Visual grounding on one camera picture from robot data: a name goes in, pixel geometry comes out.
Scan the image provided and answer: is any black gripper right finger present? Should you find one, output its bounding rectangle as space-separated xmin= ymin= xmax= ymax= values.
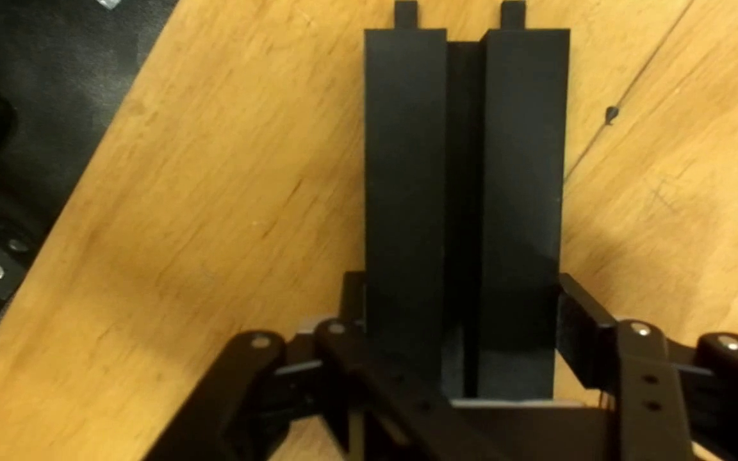
xmin=553 ymin=269 xmax=738 ymax=461

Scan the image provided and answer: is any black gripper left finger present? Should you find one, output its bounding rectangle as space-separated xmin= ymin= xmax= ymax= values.
xmin=141 ymin=269 xmax=508 ymax=461

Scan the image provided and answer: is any long black track piece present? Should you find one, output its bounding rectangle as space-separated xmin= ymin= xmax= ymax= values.
xmin=362 ymin=0 xmax=573 ymax=403

